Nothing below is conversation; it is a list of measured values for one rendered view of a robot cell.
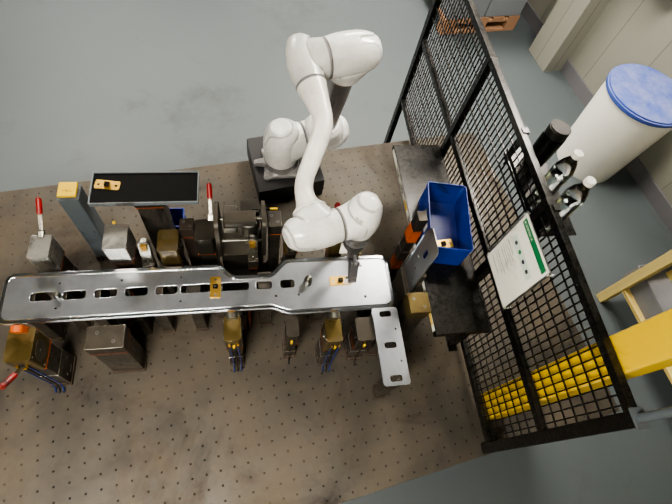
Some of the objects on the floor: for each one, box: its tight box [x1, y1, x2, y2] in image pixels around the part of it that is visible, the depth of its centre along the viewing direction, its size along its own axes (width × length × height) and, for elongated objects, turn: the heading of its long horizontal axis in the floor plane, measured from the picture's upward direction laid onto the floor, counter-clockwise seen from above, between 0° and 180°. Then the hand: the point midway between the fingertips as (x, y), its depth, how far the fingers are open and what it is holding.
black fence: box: [384, 0, 637, 454], centre depth 217 cm, size 14×197×155 cm, turn 3°
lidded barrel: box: [557, 64, 672, 183], centre depth 335 cm, size 58×58×71 cm
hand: (346, 265), depth 162 cm, fingers open, 12 cm apart
